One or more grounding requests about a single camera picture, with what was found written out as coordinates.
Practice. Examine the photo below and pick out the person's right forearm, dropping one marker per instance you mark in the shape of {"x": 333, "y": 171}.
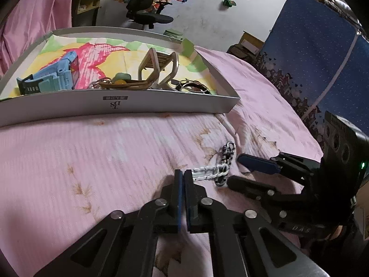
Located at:
{"x": 338, "y": 232}

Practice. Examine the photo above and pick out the white shallow cardboard box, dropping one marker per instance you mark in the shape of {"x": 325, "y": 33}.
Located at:
{"x": 115, "y": 104}

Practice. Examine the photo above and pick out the small green wall ornament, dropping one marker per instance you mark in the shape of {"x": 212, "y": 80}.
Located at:
{"x": 229, "y": 3}

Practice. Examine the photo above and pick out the green paper piece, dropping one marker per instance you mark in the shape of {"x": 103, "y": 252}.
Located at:
{"x": 188, "y": 47}

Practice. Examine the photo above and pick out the pink bed sheet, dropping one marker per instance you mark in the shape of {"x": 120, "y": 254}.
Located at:
{"x": 101, "y": 164}

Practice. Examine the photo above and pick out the wooden desk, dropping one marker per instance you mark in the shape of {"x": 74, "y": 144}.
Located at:
{"x": 85, "y": 11}

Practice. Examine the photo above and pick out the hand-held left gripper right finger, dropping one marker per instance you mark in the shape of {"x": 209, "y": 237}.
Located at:
{"x": 188, "y": 216}

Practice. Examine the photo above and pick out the pink satin quilt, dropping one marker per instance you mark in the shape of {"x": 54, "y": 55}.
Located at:
{"x": 34, "y": 11}

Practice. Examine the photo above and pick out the white thin pole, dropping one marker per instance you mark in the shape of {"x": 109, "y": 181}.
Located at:
{"x": 340, "y": 69}

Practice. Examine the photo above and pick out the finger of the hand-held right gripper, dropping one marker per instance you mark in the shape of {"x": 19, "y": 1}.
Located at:
{"x": 248, "y": 186}
{"x": 256, "y": 163}

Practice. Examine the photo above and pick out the green plastic stool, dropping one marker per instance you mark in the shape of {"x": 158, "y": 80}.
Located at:
{"x": 173, "y": 34}

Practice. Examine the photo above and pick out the black office chair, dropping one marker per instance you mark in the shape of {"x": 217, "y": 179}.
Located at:
{"x": 144, "y": 11}

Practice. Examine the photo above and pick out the light blue wrist watch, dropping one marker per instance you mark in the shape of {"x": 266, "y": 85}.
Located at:
{"x": 54, "y": 75}

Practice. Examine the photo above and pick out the blue starry printed cloth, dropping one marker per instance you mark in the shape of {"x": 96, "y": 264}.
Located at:
{"x": 311, "y": 63}

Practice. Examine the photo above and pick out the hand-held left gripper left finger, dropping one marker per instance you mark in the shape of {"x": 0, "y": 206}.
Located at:
{"x": 179, "y": 207}

